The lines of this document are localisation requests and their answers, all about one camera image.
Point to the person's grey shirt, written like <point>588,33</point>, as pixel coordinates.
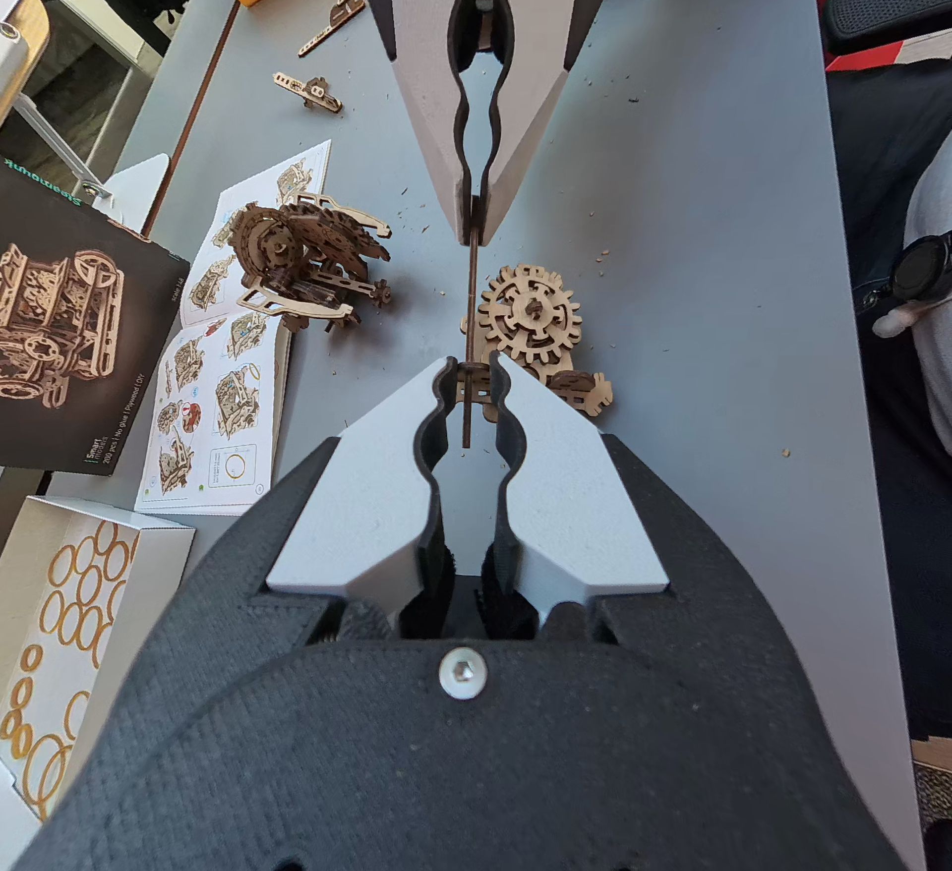
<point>933,365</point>

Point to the thin dark wooden strip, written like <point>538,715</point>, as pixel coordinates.
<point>468,306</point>

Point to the white stand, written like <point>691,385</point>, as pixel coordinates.
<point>137,191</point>

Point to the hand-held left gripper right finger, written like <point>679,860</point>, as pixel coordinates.
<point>580,506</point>

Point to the dark wooden mechanical model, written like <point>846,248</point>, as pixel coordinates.
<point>297,254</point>

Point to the long wooden puzzle part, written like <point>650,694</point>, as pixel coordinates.
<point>333,19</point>

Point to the short wooden puzzle part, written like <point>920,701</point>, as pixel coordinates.
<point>309,92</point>

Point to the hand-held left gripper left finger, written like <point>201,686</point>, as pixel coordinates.
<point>357,506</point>

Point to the black model kit box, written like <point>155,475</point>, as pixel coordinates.
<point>67,321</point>

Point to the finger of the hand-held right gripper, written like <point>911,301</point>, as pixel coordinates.
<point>420,31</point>
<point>539,31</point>

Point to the white box with wooden rings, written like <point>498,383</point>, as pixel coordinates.
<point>82,603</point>

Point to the illustrated instruction booklet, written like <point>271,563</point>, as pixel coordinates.
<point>216,395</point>

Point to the black round device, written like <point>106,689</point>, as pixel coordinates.
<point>922,269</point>

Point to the pale wooden gear assembly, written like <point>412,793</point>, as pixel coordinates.
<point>529,313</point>

